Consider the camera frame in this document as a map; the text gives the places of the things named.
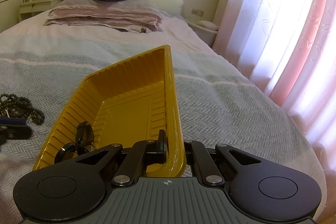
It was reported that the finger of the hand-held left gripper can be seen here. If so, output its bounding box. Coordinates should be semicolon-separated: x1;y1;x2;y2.
0;116;32;146

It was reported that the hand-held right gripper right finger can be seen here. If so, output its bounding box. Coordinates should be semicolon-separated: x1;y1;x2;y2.
183;139;262;187

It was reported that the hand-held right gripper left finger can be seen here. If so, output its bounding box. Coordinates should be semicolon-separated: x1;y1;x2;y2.
70;130;168;187

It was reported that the dark bead necklace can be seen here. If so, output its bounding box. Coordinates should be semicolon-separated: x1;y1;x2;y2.
0;93;45;125

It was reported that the yellow ribbed plastic tray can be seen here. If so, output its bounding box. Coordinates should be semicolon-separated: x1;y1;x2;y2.
32;45;187;178

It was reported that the black link bracelet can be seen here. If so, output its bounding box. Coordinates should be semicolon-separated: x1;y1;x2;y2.
54;121;96;164

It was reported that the white nightstand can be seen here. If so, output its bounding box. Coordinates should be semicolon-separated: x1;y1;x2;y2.
187;20;218;48

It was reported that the white pillow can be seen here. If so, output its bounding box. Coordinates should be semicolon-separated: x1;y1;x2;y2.
64;0;184;17

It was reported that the folded pink quilt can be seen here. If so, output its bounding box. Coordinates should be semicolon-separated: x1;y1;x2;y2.
43;0;164;33

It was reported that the pink sheer curtain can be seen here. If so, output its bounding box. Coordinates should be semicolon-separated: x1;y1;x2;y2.
212;0;336;161

